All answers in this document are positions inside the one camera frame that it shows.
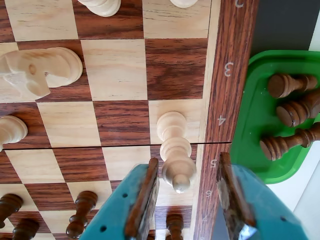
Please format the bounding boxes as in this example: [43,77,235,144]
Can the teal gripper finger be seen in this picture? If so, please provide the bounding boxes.
[79,157,161,240]
[216,151,311,240]

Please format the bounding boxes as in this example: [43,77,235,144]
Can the dark wooden pawn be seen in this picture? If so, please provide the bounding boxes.
[259,122,320,162]
[164,213,185,240]
[65,190,99,239]
[0,193,25,229]

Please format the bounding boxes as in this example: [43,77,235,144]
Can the dark wooden chess piece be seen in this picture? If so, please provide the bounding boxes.
[267,73,319,99]
[275,88,320,128]

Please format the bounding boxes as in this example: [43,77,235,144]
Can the dark wooden queen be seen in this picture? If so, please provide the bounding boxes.
[11,217,41,240]

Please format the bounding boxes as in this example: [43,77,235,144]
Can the green plastic tray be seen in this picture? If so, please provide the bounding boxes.
[229,49,320,185]

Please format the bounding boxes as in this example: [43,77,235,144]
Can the light wooden pawn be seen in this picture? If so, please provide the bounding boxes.
[0,115,29,152]
[169,0,199,9]
[76,0,122,18]

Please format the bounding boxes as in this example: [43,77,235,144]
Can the wooden folding chessboard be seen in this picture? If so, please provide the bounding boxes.
[0,0,261,240]

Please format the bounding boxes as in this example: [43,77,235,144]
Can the light wooden knight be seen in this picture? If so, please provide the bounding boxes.
[0,46,84,103]

